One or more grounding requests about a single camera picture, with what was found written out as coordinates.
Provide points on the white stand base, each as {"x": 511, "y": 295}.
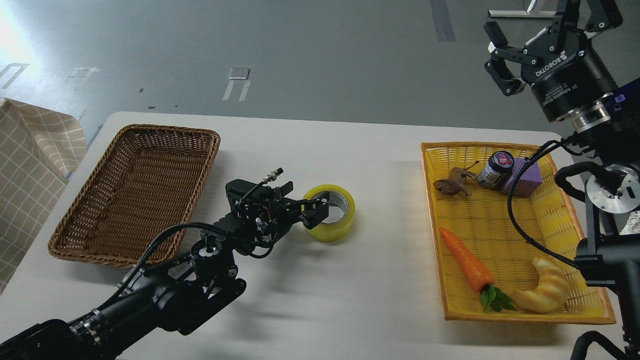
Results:
{"x": 535, "y": 9}

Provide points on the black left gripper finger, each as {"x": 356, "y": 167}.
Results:
{"x": 313, "y": 203}
{"x": 311, "y": 217}

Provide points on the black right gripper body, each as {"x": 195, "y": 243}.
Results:
{"x": 567, "y": 78}

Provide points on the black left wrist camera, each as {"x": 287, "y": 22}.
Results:
{"x": 236, "y": 189}

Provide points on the brown wicker basket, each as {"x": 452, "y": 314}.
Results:
{"x": 149, "y": 178}

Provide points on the purple foam block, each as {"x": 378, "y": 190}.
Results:
{"x": 527, "y": 183}

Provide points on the small dark jar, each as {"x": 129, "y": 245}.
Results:
{"x": 498, "y": 166}

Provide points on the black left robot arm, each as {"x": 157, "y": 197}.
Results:
{"x": 185, "y": 276}

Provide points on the yellow plastic basket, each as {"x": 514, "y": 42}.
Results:
{"x": 483, "y": 224}

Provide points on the beige checkered cloth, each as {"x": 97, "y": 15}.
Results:
{"x": 39, "y": 149}

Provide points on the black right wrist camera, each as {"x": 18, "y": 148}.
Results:
{"x": 625, "y": 101}

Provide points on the toy croissant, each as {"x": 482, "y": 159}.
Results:
{"x": 552, "y": 290}

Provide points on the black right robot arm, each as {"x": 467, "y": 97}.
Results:
{"x": 605, "y": 257}

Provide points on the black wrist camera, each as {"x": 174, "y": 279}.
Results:
{"x": 236, "y": 189}
{"x": 625, "y": 101}

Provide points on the brown toy animal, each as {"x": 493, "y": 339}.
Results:
{"x": 454, "y": 183}

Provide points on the yellow tape roll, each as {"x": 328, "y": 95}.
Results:
{"x": 337, "y": 229}

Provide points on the orange toy carrot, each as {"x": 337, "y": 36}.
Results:
{"x": 477, "y": 275}

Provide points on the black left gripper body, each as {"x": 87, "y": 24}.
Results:
{"x": 284, "y": 214}

